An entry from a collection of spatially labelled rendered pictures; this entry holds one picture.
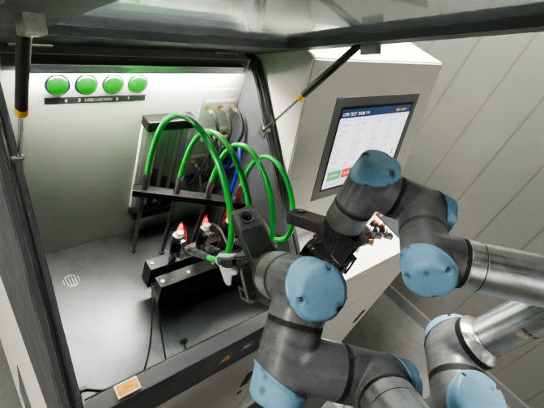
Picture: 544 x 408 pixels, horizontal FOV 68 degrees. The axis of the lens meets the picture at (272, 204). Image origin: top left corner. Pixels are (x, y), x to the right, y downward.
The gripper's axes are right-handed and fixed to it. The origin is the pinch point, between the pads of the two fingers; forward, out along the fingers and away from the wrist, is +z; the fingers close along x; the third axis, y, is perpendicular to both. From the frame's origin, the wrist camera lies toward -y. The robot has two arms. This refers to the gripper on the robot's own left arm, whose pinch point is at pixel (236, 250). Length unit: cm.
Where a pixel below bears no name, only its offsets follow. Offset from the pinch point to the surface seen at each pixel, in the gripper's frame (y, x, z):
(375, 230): 14, 67, 47
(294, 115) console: -28.8, 30.7, 22.8
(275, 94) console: -36, 29, 28
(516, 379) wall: 130, 172, 89
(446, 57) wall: -56, 153, 79
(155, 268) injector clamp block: 4.4, -13.5, 35.0
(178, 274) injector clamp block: 7.4, -8.2, 33.8
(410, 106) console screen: -28, 85, 37
